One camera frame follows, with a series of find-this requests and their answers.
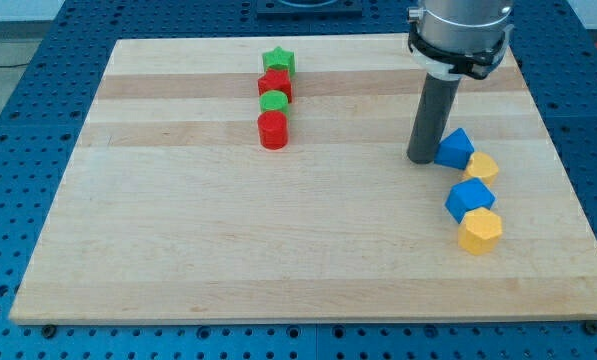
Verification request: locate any wooden board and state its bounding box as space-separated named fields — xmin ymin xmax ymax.
xmin=9 ymin=34 xmax=597 ymax=325

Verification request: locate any yellow hexagon block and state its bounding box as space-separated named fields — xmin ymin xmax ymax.
xmin=458 ymin=207 xmax=503 ymax=255

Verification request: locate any blue cube block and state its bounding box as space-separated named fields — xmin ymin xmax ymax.
xmin=445 ymin=178 xmax=496 ymax=223

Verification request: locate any blue triangle block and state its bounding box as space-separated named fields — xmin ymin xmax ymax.
xmin=434 ymin=128 xmax=475 ymax=170

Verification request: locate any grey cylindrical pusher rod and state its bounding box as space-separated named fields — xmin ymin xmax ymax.
xmin=406 ymin=74 xmax=460 ymax=164

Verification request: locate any yellow heart block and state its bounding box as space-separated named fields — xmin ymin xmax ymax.
xmin=462 ymin=151 xmax=500 ymax=187

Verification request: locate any green cylinder block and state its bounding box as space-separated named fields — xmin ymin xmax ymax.
xmin=259 ymin=90 xmax=289 ymax=116

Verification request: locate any green star block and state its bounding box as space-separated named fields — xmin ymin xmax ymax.
xmin=262 ymin=46 xmax=295 ymax=77

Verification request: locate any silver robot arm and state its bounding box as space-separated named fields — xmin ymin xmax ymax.
xmin=406 ymin=0 xmax=514 ymax=81

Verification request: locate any red star block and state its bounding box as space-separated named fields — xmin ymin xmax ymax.
xmin=257 ymin=68 xmax=293 ymax=103

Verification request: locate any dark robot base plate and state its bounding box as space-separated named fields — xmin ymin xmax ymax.
xmin=255 ymin=0 xmax=363 ymax=19

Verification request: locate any red cylinder block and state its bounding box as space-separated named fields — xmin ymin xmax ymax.
xmin=257 ymin=110 xmax=288 ymax=150

